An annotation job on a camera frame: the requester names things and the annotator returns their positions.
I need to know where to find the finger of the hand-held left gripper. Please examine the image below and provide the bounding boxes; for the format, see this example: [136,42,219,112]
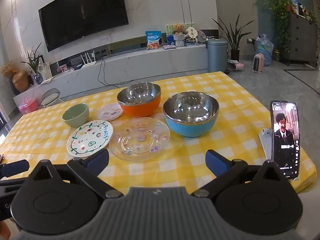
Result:
[0,159,30,178]

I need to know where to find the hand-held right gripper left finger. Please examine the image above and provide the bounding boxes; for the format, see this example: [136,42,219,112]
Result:
[29,149,123,201]

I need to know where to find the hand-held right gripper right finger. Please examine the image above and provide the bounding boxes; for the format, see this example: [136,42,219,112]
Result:
[191,149,287,200]

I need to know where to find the white fruit pattern plate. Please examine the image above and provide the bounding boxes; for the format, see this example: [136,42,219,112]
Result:
[66,120,114,157]

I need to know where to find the blue steel bowl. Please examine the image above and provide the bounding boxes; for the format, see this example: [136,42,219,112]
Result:
[163,92,220,138]

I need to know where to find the clear glass plate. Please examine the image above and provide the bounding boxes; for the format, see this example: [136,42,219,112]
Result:
[110,117,170,162]

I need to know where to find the green ceramic bowl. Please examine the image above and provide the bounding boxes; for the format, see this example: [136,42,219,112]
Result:
[62,103,90,128]

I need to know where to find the small white sticker plate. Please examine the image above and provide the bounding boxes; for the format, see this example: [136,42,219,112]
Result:
[97,102,123,121]

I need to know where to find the orange steel bowl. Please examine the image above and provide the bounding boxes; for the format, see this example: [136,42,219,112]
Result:
[117,82,162,118]

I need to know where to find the person's left hand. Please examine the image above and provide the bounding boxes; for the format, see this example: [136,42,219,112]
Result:
[0,222,12,240]

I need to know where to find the yellow checked tablecloth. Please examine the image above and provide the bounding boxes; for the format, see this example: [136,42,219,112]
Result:
[0,71,318,205]

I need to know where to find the pink plastic box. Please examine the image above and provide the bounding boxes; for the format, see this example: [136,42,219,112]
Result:
[18,97,39,116]

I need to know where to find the black smartphone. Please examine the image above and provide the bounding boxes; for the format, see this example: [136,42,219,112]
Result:
[271,100,300,180]

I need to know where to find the clear backed chair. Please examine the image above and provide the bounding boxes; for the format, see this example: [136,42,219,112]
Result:
[40,88,61,108]

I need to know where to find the brown vase with dried flowers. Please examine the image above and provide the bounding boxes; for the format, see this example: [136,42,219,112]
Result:
[0,61,29,93]

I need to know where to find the white router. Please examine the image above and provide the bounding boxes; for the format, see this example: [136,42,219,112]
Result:
[80,51,97,69]

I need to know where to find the pink patterned bag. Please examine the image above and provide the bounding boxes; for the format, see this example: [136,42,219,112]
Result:
[227,60,244,73]

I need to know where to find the grey blue trash bin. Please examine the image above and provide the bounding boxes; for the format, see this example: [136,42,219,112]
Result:
[205,39,228,73]

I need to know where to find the pink space heater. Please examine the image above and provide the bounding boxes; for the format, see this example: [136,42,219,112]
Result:
[253,54,265,73]

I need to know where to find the green plant in glass vase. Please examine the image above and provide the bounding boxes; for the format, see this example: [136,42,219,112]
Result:
[21,42,44,84]

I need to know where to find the white marble media console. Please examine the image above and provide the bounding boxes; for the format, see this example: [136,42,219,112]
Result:
[12,42,228,103]

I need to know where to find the potted snake plant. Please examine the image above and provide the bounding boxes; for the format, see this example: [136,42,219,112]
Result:
[212,15,247,62]

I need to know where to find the blue water jug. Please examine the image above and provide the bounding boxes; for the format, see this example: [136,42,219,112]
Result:
[255,34,274,67]

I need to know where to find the blue snack bag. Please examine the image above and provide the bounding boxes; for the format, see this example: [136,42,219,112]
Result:
[145,31,162,51]

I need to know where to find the brown teddy bear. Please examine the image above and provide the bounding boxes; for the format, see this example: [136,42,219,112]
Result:
[173,24,186,36]

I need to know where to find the green painted canvas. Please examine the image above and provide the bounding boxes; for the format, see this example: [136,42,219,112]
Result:
[165,22,196,35]

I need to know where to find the grey drawer cabinet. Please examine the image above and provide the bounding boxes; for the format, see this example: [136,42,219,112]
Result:
[282,12,318,67]

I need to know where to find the trailing green pothos plant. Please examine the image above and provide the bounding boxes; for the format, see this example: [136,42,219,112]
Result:
[264,0,295,53]

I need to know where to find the black power cable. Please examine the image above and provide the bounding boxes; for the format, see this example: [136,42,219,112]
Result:
[97,57,133,89]

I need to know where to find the white picture frame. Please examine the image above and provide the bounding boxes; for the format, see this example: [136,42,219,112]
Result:
[37,62,52,79]

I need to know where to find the black wall television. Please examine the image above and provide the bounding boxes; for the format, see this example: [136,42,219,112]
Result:
[38,0,129,52]

